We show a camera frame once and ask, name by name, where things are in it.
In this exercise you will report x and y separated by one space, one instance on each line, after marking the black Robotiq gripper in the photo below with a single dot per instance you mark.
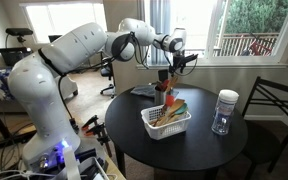
178 59

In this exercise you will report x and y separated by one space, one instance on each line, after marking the long wooden spoon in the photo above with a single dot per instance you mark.
171 83

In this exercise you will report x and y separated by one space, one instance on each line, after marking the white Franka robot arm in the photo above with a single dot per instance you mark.
50 83

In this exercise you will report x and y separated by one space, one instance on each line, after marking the steel tin can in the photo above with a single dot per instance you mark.
160 98

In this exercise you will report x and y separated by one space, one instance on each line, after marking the black spatula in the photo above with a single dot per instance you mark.
163 75

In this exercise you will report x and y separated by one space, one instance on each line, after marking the red silicone spatula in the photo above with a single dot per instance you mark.
169 100

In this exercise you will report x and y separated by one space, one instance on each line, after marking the wide wooden spatula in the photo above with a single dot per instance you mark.
175 106

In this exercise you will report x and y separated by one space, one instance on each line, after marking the blue cloth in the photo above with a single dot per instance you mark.
144 90

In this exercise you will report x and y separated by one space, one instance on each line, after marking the teal silicone spatula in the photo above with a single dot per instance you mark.
182 109

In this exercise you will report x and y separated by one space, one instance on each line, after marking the white framed window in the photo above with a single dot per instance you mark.
60 20
217 61

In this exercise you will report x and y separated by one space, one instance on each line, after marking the grey vertical blinds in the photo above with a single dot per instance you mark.
159 20

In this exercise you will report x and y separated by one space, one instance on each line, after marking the white plastic basket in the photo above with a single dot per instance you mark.
165 131

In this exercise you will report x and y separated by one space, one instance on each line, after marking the wooden deck railing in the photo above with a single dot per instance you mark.
230 43

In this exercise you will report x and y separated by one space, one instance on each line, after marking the white wipes canister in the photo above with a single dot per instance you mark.
224 113

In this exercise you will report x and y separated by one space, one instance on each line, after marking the black office chair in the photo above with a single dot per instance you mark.
107 71

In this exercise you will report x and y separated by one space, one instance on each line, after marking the black round table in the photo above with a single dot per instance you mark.
197 146

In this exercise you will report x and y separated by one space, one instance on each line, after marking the black orange clamp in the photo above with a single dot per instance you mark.
100 131
90 121

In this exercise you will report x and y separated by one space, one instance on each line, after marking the green tree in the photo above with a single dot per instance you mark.
257 15

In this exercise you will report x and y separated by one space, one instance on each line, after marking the black metal chair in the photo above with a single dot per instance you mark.
260 146

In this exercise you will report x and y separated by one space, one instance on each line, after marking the black laptop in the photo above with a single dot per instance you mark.
14 57

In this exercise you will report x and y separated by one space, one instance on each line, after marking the black camera on stand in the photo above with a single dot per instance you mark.
19 31

